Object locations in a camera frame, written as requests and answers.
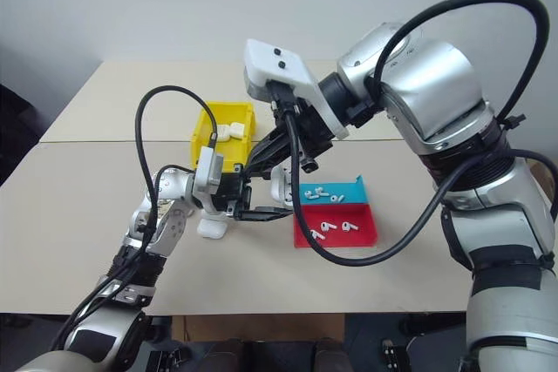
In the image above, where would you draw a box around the brown cardboard box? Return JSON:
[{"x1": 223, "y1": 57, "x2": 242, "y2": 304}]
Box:
[
  {"x1": 172, "y1": 314, "x2": 345, "y2": 343},
  {"x1": 527, "y1": 159, "x2": 558, "y2": 201}
]

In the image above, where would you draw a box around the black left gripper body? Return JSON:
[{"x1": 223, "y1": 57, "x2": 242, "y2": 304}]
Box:
[{"x1": 214, "y1": 163, "x2": 254, "y2": 220}]

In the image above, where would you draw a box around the blue plastic tray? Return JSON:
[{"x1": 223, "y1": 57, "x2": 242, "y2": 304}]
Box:
[{"x1": 298, "y1": 173, "x2": 370, "y2": 207}]

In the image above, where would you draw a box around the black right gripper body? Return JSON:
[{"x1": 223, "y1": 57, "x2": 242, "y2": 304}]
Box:
[{"x1": 269, "y1": 99, "x2": 336, "y2": 173}]

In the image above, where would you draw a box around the yellow plastic bin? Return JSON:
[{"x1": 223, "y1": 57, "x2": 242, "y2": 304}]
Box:
[{"x1": 188, "y1": 101, "x2": 257, "y2": 173}]

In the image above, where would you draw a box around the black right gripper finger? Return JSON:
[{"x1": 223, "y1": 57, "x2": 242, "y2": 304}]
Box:
[
  {"x1": 247, "y1": 140, "x2": 293, "y2": 180},
  {"x1": 249, "y1": 127, "x2": 288, "y2": 169}
]

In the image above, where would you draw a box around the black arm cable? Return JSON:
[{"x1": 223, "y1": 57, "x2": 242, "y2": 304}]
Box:
[
  {"x1": 266, "y1": 0, "x2": 551, "y2": 267},
  {"x1": 46, "y1": 85, "x2": 220, "y2": 354}
]

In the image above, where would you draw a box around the dark brown rounded shape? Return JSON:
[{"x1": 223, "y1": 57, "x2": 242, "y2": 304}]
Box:
[
  {"x1": 312, "y1": 336, "x2": 348, "y2": 372},
  {"x1": 203, "y1": 336, "x2": 246, "y2": 372}
]

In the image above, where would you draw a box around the black bulky object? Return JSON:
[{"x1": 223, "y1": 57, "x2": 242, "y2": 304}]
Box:
[{"x1": 0, "y1": 82, "x2": 50, "y2": 186}]

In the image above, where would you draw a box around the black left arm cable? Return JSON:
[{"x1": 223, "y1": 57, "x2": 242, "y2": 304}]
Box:
[{"x1": 46, "y1": 85, "x2": 220, "y2": 354}]

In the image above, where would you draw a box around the red plastic tray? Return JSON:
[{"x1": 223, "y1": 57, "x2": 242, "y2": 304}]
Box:
[{"x1": 292, "y1": 202, "x2": 380, "y2": 248}]

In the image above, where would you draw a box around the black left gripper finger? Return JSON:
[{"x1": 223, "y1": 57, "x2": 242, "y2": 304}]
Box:
[
  {"x1": 233, "y1": 206, "x2": 294, "y2": 222},
  {"x1": 242, "y1": 166, "x2": 275, "y2": 183}
]

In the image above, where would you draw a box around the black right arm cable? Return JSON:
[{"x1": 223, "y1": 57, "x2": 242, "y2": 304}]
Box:
[{"x1": 266, "y1": 0, "x2": 551, "y2": 267}]

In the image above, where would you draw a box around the black bracket with screws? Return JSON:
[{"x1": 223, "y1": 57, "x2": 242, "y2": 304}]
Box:
[
  {"x1": 149, "y1": 344, "x2": 185, "y2": 372},
  {"x1": 380, "y1": 336, "x2": 412, "y2": 372}
]

